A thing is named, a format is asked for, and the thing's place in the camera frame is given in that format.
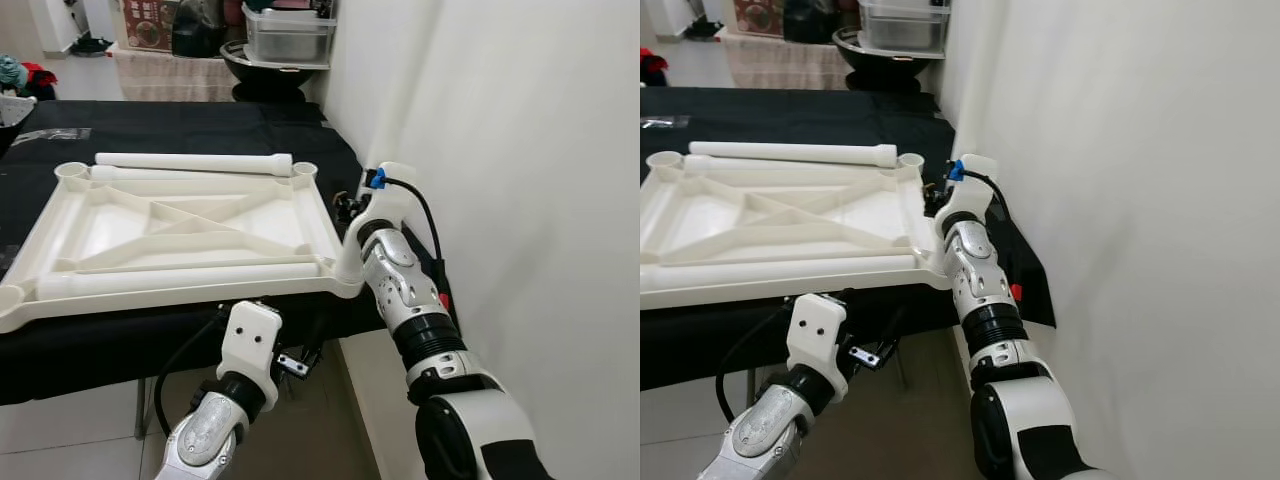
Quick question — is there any large black wok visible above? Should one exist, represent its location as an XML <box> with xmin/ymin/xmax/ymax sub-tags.
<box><xmin>833</xmin><ymin>28</ymin><xmax>946</xmax><ymax>93</ymax></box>
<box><xmin>220</xmin><ymin>40</ymin><xmax>331</xmax><ymax>101</ymax></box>

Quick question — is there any black tablecloth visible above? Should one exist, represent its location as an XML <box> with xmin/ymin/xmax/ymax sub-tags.
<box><xmin>640</xmin><ymin>87</ymin><xmax>1056</xmax><ymax>391</ymax></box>
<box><xmin>0</xmin><ymin>100</ymin><xmax>456</xmax><ymax>406</ymax></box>

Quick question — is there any clear grey storage box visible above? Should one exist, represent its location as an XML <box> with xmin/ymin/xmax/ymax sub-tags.
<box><xmin>858</xmin><ymin>0</ymin><xmax>951</xmax><ymax>53</ymax></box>
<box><xmin>243</xmin><ymin>5</ymin><xmax>338</xmax><ymax>63</ymax></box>

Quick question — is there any white plastic table top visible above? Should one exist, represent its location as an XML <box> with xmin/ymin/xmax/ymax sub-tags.
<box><xmin>0</xmin><ymin>160</ymin><xmax>366</xmax><ymax>334</ymax></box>
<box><xmin>640</xmin><ymin>150</ymin><xmax>951</xmax><ymax>311</ymax></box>

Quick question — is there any beige cloth covered stand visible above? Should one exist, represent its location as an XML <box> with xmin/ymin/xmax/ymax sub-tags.
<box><xmin>722</xmin><ymin>30</ymin><xmax>851</xmax><ymax>91</ymax></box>
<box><xmin>110</xmin><ymin>45</ymin><xmax>241</xmax><ymax>103</ymax></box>

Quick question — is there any black plastic bag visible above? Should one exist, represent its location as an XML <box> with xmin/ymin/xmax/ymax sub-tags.
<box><xmin>172</xmin><ymin>0</ymin><xmax>226</xmax><ymax>58</ymax></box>
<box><xmin>783</xmin><ymin>0</ymin><xmax>841</xmax><ymax>44</ymax></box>

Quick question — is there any storage box with orange lid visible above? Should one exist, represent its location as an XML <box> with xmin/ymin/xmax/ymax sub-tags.
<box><xmin>735</xmin><ymin>0</ymin><xmax>791</xmax><ymax>39</ymax></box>
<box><xmin>120</xmin><ymin>0</ymin><xmax>181</xmax><ymax>51</ymax></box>

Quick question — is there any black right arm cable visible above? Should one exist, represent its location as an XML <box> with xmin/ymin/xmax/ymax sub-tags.
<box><xmin>366</xmin><ymin>168</ymin><xmax>448</xmax><ymax>311</ymax></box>
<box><xmin>948</xmin><ymin>160</ymin><xmax>1026</xmax><ymax>301</ymax></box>

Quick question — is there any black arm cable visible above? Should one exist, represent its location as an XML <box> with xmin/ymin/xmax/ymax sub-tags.
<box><xmin>948</xmin><ymin>160</ymin><xmax>1026</xmax><ymax>301</ymax></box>
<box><xmin>715</xmin><ymin>300</ymin><xmax>801</xmax><ymax>421</ymax></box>
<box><xmin>366</xmin><ymin>168</ymin><xmax>448</xmax><ymax>311</ymax></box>
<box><xmin>152</xmin><ymin>310</ymin><xmax>233</xmax><ymax>438</ymax></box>

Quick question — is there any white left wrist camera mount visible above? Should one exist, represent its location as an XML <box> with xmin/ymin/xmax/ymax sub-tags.
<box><xmin>787</xmin><ymin>293</ymin><xmax>849</xmax><ymax>386</ymax></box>
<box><xmin>217</xmin><ymin>300</ymin><xmax>281</xmax><ymax>386</ymax></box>

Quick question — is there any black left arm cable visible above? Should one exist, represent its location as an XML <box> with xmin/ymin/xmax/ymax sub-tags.
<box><xmin>715</xmin><ymin>300</ymin><xmax>801</xmax><ymax>421</ymax></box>
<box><xmin>152</xmin><ymin>310</ymin><xmax>233</xmax><ymax>438</ymax></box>

